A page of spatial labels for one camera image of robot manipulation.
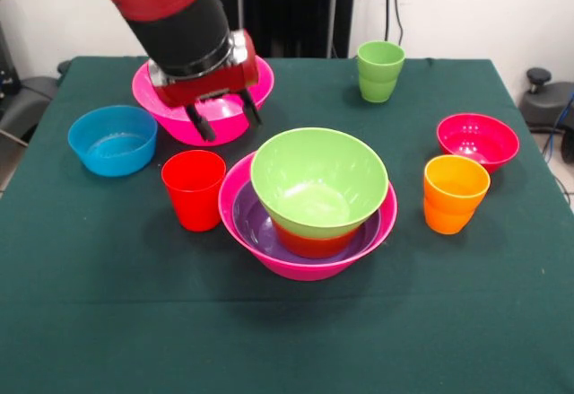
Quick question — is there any orange-red bowl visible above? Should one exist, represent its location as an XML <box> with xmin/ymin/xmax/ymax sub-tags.
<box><xmin>273</xmin><ymin>221</ymin><xmax>364</xmax><ymax>259</ymax></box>

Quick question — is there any blue cable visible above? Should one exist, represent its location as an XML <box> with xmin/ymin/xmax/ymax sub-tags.
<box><xmin>541</xmin><ymin>92</ymin><xmax>574</xmax><ymax>162</ymax></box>

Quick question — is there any small magenta bowl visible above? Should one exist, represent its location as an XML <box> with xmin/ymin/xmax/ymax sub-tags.
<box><xmin>436</xmin><ymin>112</ymin><xmax>521</xmax><ymax>171</ymax></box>

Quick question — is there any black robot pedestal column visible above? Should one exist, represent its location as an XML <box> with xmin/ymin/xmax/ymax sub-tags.
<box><xmin>208</xmin><ymin>0</ymin><xmax>363</xmax><ymax>59</ymax></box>

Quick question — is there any blue bowl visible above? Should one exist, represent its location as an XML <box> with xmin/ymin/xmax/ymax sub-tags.
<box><xmin>67</xmin><ymin>105</ymin><xmax>159</xmax><ymax>178</ymax></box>

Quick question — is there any purple bowl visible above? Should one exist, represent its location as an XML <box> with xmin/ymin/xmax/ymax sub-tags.
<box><xmin>231</xmin><ymin>181</ymin><xmax>382</xmax><ymax>260</ymax></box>

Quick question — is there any dark green tablecloth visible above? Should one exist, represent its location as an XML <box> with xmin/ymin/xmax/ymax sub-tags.
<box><xmin>0</xmin><ymin>55</ymin><xmax>574</xmax><ymax>394</ymax></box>

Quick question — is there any light green cup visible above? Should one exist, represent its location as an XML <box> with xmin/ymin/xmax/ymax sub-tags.
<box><xmin>356</xmin><ymin>39</ymin><xmax>407</xmax><ymax>104</ymax></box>

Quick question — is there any red cup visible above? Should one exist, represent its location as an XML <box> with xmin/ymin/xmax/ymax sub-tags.
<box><xmin>161</xmin><ymin>149</ymin><xmax>228</xmax><ymax>232</ymax></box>

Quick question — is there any light green bowl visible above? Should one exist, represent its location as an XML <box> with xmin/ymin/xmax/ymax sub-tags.
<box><xmin>249</xmin><ymin>127</ymin><xmax>389</xmax><ymax>240</ymax></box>

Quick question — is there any orange cup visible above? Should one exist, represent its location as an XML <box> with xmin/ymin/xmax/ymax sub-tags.
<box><xmin>422</xmin><ymin>154</ymin><xmax>491</xmax><ymax>236</ymax></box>

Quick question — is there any large pink bowl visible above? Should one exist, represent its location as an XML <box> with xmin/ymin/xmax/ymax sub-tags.
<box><xmin>131</xmin><ymin>55</ymin><xmax>275</xmax><ymax>147</ymax></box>
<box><xmin>217</xmin><ymin>151</ymin><xmax>399</xmax><ymax>282</ymax></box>

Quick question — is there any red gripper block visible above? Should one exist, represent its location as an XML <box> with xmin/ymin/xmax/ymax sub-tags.
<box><xmin>154</xmin><ymin>29</ymin><xmax>265</xmax><ymax>144</ymax></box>

